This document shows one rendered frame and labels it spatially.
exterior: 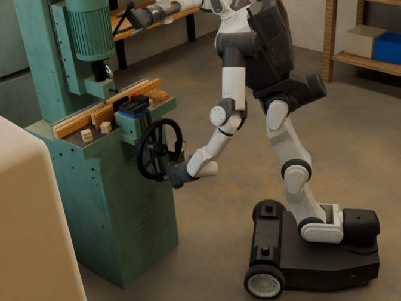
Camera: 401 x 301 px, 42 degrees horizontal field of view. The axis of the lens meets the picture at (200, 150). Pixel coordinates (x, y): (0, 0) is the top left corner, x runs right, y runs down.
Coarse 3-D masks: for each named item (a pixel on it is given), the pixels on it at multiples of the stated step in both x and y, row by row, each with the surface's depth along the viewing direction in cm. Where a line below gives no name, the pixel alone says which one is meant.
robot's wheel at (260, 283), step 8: (248, 272) 257; (256, 272) 254; (264, 272) 253; (272, 272) 252; (280, 272) 256; (248, 280) 257; (256, 280) 259; (264, 280) 258; (272, 280) 257; (280, 280) 254; (248, 288) 260; (256, 288) 262; (264, 288) 261; (272, 288) 260; (280, 288) 256; (256, 296) 262; (264, 296) 261; (272, 296) 260
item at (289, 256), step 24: (264, 216) 287; (288, 216) 291; (360, 216) 258; (264, 240) 272; (288, 240) 274; (360, 240) 260; (264, 264) 258; (288, 264) 259; (312, 264) 258; (336, 264) 257; (360, 264) 256; (336, 288) 260
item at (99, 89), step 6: (90, 78) 246; (84, 84) 247; (90, 84) 244; (96, 84) 241; (102, 84) 239; (108, 84) 241; (90, 90) 246; (96, 90) 243; (102, 90) 240; (108, 90) 242; (102, 96) 242; (108, 96) 243
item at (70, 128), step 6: (150, 84) 268; (156, 84) 272; (138, 90) 263; (144, 90) 266; (90, 114) 243; (78, 120) 238; (84, 120) 241; (90, 120) 244; (66, 126) 234; (72, 126) 236; (78, 126) 239; (60, 132) 232; (66, 132) 235; (72, 132) 237; (60, 138) 233
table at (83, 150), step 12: (156, 108) 254; (168, 108) 261; (96, 132) 236; (120, 132) 239; (156, 132) 244; (60, 144) 235; (72, 144) 228; (84, 144) 227; (96, 144) 230; (108, 144) 235; (132, 144) 236; (84, 156) 226
